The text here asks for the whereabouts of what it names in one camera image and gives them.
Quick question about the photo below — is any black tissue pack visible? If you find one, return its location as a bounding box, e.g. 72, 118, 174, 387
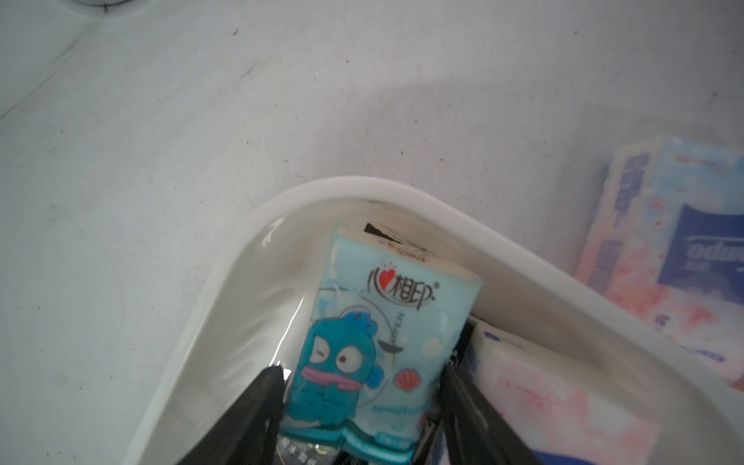
363, 222, 433, 263

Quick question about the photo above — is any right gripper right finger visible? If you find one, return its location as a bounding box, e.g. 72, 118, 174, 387
439, 365, 541, 465

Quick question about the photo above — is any teal cartoon tissue pack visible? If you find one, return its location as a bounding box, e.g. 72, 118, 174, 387
280, 225, 482, 464

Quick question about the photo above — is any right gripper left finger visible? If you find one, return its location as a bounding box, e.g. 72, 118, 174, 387
178, 366, 285, 465

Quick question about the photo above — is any white storage box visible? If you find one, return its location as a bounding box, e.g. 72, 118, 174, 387
125, 176, 743, 464

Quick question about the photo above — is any pink Tempo tissue pack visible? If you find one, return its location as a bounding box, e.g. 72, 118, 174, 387
575, 136, 743, 389
435, 319, 664, 465

